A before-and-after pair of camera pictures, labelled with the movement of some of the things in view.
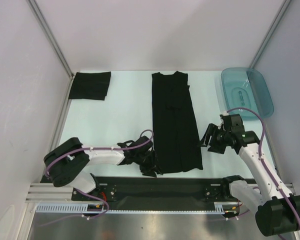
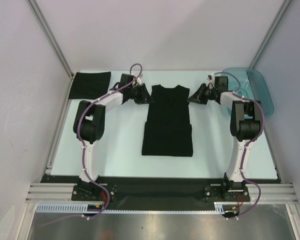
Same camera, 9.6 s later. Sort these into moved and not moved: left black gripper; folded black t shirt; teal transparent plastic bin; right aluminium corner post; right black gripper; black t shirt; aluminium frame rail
Moved: right black gripper; black t shirt; left black gripper
Not moved: teal transparent plastic bin; right aluminium corner post; folded black t shirt; aluminium frame rail
